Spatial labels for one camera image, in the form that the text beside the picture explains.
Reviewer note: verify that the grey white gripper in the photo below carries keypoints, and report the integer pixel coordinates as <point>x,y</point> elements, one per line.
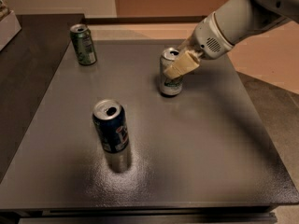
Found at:
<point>207,38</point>

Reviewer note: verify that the white 7up can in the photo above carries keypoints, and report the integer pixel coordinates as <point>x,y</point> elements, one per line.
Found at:
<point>169,87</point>

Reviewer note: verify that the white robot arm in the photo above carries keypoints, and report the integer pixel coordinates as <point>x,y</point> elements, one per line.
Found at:
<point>233,22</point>

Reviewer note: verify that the dark blue pepsi can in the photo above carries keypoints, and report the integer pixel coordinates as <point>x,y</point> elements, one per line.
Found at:
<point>110,123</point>

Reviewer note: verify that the green soda can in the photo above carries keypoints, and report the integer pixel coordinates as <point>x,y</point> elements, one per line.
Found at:
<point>83,44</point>

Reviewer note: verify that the white box at left edge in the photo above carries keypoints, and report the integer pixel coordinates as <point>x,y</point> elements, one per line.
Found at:
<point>9,24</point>

